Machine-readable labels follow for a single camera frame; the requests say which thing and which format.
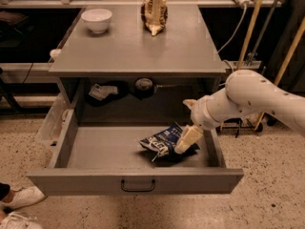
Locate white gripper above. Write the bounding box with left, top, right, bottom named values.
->
left=174, top=95, right=223, bottom=155

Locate blue chip bag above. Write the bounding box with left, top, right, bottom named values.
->
left=139, top=123, right=198, bottom=161

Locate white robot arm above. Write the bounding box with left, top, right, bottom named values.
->
left=174, top=70, right=305, bottom=154

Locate grey counter cabinet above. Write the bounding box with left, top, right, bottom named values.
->
left=50, top=5, right=225, bottom=125

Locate grey open top drawer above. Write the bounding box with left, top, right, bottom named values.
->
left=28, top=110, right=243, bottom=196

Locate brown chip bag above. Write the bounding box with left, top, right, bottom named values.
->
left=140, top=0, right=168, bottom=36

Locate black tape roll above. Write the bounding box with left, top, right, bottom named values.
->
left=133, top=77, right=155, bottom=99

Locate black pouch with label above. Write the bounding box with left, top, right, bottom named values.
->
left=85, top=81, right=129, bottom=107

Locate white ceramic bowl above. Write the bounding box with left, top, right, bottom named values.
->
left=81, top=9, right=112, bottom=33

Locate white sneaker upper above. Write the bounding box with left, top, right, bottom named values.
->
left=0, top=186, right=46, bottom=210

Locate white sneaker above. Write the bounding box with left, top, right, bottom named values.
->
left=0, top=212, right=43, bottom=229
left=0, top=186, right=46, bottom=210

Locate white sneaker lower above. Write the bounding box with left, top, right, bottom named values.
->
left=0, top=212, right=43, bottom=229

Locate black drawer handle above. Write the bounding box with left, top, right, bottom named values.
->
left=121, top=179, right=155, bottom=193

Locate white power cable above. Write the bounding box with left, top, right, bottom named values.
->
left=216, top=3, right=249, bottom=88

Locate wooden ladder frame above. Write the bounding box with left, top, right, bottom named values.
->
left=220, top=0, right=305, bottom=135

